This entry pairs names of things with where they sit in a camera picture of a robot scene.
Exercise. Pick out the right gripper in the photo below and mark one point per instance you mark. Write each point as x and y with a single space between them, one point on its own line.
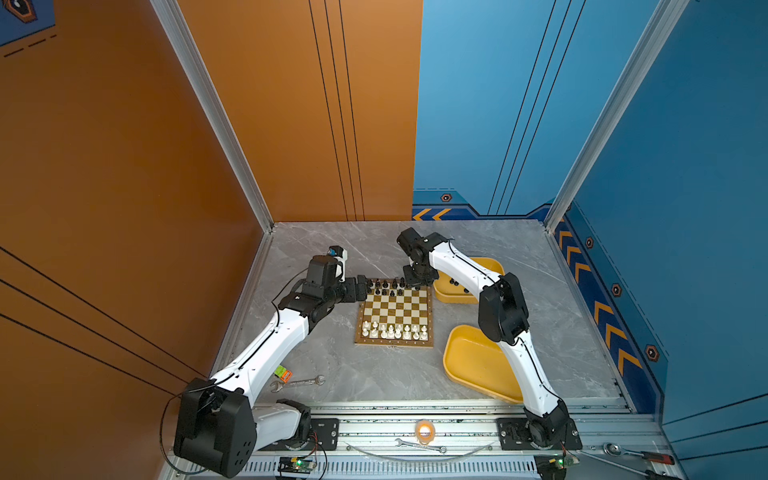
411 282

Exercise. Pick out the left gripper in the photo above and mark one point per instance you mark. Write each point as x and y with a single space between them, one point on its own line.
360 294

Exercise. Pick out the yellow tray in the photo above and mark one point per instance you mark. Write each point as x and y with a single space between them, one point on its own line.
472 360
449 292

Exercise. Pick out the wooden chess board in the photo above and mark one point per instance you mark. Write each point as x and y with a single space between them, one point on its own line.
394 314

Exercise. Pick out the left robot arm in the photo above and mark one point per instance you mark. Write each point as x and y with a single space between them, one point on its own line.
219 424

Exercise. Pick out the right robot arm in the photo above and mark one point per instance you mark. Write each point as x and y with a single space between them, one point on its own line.
503 317

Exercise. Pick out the green circuit board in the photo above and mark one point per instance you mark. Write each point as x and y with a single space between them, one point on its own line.
295 467

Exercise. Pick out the silver wrench on table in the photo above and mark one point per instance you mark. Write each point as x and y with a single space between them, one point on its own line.
278 386

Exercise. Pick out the orange green small box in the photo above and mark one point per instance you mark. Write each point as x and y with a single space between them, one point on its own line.
283 374

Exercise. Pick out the orange tape roll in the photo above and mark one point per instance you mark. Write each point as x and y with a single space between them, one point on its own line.
425 432

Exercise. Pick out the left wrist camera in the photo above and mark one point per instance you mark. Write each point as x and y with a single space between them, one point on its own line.
340 255

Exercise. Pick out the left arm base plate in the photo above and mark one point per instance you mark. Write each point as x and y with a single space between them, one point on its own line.
325 430

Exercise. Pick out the silver wrench on rail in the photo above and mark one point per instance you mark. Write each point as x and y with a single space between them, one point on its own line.
417 445

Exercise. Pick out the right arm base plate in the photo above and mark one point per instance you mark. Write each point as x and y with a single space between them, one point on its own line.
516 434

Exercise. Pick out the red handled ratchet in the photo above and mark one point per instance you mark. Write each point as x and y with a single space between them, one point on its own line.
616 450

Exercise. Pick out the aluminium corner post left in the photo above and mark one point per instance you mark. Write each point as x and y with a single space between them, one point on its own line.
176 29

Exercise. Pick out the aluminium corner post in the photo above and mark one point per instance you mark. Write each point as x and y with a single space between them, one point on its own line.
176 29
652 40

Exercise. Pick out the aluminium corner post right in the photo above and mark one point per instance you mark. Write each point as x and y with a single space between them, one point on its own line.
652 40

